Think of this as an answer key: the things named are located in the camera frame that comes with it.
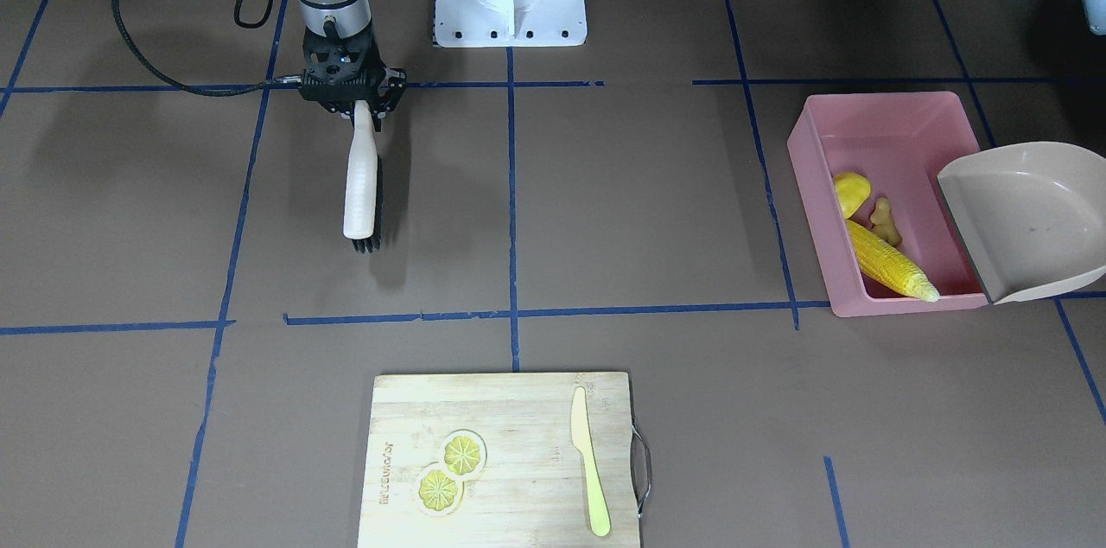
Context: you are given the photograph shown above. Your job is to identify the upper toy lemon slice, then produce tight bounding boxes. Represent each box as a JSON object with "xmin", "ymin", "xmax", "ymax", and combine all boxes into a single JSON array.
[{"xmin": 440, "ymin": 430, "xmax": 487, "ymax": 480}]

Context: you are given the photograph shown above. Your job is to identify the yellow toy potato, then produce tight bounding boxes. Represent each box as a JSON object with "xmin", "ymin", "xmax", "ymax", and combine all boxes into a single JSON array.
[{"xmin": 832, "ymin": 170, "xmax": 873, "ymax": 220}]

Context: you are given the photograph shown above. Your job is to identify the wooden cutting board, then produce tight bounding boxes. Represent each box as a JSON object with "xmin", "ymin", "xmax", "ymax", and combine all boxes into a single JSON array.
[{"xmin": 357, "ymin": 372, "xmax": 648, "ymax": 547}]

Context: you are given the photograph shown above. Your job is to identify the beige hand brush black bristles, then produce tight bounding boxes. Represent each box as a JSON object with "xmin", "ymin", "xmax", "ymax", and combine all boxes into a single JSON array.
[{"xmin": 342, "ymin": 100, "xmax": 380, "ymax": 255}]

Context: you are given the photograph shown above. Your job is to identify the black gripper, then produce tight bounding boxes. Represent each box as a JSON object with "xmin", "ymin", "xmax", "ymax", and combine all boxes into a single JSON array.
[{"xmin": 299, "ymin": 22, "xmax": 407, "ymax": 133}]

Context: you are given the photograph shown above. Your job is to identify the yellow toy corn cob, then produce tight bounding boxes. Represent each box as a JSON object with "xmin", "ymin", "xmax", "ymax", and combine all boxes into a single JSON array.
[{"xmin": 845, "ymin": 220, "xmax": 941, "ymax": 303}]

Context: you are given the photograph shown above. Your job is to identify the brown toy ginger root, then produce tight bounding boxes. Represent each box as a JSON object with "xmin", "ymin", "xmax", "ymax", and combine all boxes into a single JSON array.
[{"xmin": 868, "ymin": 197, "xmax": 902, "ymax": 248}]

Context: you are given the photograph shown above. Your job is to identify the toy lemon slice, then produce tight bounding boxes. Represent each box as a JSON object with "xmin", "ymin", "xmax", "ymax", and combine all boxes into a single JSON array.
[
  {"xmin": 415, "ymin": 462, "xmax": 465, "ymax": 517},
  {"xmin": 440, "ymin": 430, "xmax": 487, "ymax": 480}
]

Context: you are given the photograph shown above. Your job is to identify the pink plastic bin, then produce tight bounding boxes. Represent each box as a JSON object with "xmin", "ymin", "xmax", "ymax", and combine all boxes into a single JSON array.
[{"xmin": 787, "ymin": 91, "xmax": 987, "ymax": 318}]

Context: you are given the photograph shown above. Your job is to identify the yellow plastic toy knife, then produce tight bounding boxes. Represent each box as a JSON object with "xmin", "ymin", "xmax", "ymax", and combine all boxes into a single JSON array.
[{"xmin": 568, "ymin": 386, "xmax": 612, "ymax": 538}]

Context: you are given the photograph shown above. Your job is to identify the lower toy lemon slice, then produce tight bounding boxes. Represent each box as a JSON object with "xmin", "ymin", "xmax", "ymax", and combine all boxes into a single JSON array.
[{"xmin": 415, "ymin": 462, "xmax": 465, "ymax": 517}]

